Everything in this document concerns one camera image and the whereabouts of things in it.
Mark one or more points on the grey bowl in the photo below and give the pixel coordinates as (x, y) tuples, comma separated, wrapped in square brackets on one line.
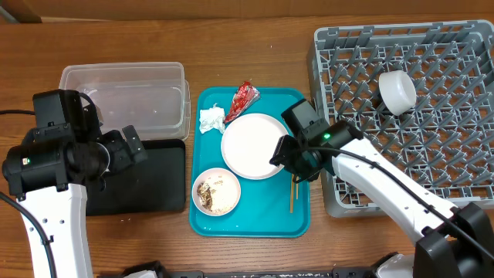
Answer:
[(397, 91)]

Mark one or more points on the white round plate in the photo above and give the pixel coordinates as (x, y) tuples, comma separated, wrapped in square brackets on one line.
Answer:
[(248, 144)]

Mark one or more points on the black plastic tray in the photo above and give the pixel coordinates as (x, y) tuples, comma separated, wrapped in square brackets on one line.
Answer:
[(154, 185)]

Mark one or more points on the clear plastic bin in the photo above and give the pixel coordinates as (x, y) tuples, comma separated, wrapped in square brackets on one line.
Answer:
[(153, 97)]

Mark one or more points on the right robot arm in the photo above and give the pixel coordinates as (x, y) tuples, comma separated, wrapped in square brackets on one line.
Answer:
[(448, 241)]

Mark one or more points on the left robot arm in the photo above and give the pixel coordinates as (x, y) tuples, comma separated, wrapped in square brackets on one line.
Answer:
[(49, 173)]

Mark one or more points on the pink bowl with food scraps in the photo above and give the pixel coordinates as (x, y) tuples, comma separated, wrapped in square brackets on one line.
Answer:
[(216, 192)]

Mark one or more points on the teal serving tray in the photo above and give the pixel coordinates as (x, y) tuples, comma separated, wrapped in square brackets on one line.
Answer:
[(263, 208)]

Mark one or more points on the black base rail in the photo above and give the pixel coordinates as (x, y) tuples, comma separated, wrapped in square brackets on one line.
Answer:
[(156, 269)]

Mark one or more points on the red snack wrapper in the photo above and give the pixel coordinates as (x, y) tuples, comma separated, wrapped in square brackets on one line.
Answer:
[(245, 97)]

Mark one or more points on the crumpled white napkin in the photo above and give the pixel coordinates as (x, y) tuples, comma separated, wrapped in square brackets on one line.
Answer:
[(212, 118)]

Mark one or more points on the grey dishwasher rack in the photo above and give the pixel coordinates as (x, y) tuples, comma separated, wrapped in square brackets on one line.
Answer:
[(445, 141)]

